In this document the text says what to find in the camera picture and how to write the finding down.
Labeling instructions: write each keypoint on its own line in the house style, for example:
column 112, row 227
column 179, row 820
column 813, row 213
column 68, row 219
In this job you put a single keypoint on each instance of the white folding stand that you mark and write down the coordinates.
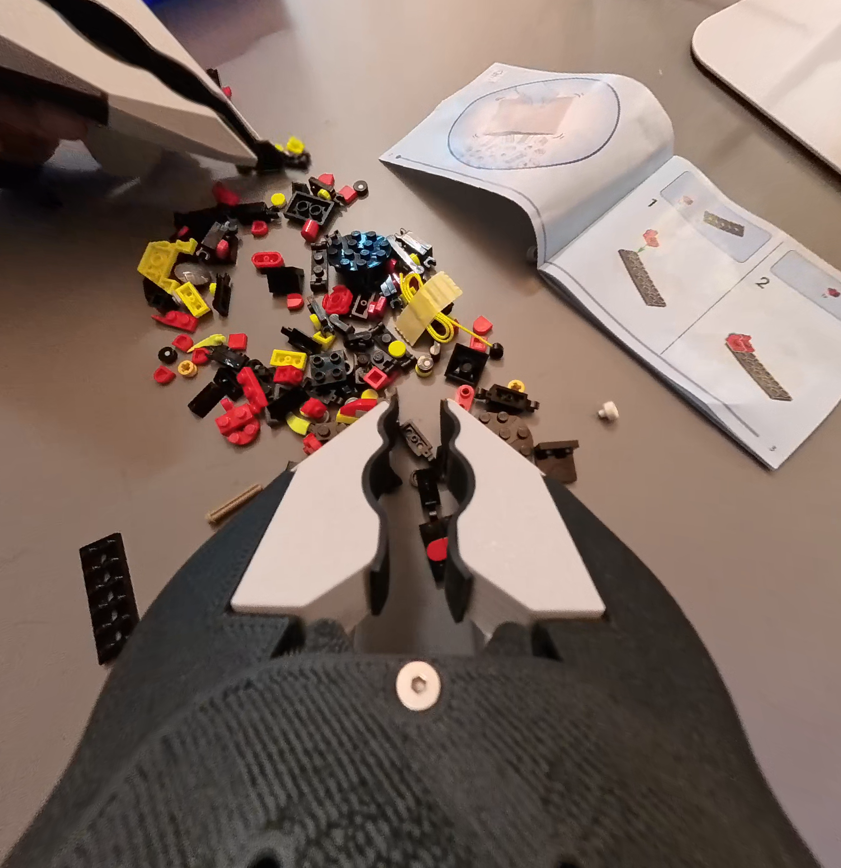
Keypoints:
column 787, row 74

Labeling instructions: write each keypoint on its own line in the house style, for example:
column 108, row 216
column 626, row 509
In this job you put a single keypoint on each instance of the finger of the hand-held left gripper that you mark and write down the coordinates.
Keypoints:
column 169, row 47
column 156, row 115

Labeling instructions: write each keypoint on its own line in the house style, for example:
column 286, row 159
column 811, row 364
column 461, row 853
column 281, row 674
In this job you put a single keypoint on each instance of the pile of small lego pieces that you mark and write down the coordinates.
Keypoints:
column 291, row 366

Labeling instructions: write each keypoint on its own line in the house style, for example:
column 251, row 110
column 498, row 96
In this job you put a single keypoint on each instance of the long black lego plate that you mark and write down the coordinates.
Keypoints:
column 110, row 597

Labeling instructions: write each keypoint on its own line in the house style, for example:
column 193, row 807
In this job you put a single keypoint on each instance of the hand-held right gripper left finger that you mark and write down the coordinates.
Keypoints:
column 312, row 536

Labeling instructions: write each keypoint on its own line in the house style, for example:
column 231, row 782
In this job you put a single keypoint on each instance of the dark brown round lego plate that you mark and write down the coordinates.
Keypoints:
column 508, row 430

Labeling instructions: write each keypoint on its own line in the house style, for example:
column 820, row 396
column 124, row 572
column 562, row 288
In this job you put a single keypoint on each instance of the light blue instruction booklet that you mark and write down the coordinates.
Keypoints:
column 597, row 176

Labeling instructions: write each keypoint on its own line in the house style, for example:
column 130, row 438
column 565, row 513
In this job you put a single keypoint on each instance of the tan lego axle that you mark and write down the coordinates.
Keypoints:
column 234, row 503

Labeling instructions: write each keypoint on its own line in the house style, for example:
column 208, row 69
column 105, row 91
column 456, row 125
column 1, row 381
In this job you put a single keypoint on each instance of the black round lego plate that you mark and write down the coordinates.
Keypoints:
column 359, row 261

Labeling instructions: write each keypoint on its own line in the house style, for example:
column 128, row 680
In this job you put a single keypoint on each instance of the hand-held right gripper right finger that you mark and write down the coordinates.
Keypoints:
column 529, row 542

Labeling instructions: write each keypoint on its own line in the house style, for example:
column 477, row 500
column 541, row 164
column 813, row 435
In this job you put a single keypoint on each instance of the small white lego stud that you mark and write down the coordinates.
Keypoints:
column 607, row 410

